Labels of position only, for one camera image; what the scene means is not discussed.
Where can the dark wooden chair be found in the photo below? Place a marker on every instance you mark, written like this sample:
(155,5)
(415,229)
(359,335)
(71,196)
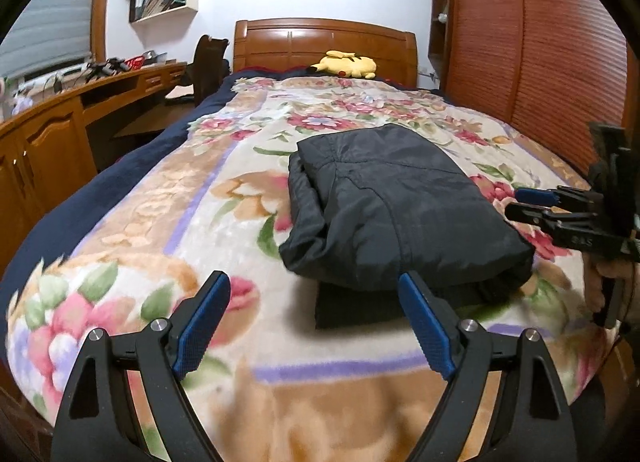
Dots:
(207,67)

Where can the window with grey blind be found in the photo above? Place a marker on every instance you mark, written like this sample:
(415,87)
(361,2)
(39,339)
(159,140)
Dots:
(55,27)

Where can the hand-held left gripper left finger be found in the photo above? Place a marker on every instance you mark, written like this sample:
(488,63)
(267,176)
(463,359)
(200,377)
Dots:
(200,327)

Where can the person's right hand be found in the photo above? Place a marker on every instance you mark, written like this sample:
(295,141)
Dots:
(592,287)

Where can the black jacket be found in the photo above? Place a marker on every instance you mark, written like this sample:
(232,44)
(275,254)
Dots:
(400,202)

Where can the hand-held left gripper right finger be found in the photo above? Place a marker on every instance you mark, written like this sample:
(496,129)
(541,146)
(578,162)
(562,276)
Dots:
(425,322)

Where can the black folder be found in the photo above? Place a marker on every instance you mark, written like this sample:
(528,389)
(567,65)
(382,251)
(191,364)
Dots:
(136,2)

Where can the wooden louvred wardrobe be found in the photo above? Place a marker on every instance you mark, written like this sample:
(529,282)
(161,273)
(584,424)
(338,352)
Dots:
(550,42)

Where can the floral blanket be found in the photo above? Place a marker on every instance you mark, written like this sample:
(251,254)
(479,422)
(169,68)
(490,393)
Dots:
(150,222)

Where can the black device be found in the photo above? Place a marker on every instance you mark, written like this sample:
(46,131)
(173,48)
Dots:
(105,67)

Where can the yellow plush toy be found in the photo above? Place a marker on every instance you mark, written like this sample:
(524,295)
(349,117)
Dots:
(350,64)

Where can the red basket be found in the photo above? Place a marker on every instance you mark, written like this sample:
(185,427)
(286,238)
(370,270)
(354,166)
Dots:
(135,62)

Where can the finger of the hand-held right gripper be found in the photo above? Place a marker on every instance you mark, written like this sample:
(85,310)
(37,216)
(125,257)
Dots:
(550,219)
(537,195)

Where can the wooden bed headboard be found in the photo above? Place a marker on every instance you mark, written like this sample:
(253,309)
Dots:
(300,44)

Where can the wooden desk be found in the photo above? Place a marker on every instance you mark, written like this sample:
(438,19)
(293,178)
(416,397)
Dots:
(50,142)

